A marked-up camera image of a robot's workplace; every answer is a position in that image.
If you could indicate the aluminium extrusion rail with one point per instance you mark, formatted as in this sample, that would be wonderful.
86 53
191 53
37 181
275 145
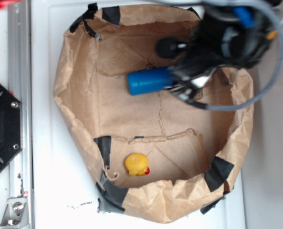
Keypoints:
19 82

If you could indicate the metal corner bracket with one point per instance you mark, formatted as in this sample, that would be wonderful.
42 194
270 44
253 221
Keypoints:
15 214

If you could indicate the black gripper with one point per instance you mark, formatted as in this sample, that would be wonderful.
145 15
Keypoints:
227 36

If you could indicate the brown paper bag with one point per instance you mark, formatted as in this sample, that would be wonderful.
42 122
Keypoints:
194 155

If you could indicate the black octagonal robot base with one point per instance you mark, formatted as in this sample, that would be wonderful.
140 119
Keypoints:
10 127

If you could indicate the yellow rubber duck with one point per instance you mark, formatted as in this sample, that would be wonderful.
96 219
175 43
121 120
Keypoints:
137 164

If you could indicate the blue plastic bottle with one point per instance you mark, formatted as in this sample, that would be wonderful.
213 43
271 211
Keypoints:
149 81

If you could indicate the silver keys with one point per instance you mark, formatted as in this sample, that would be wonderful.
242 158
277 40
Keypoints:
188 87

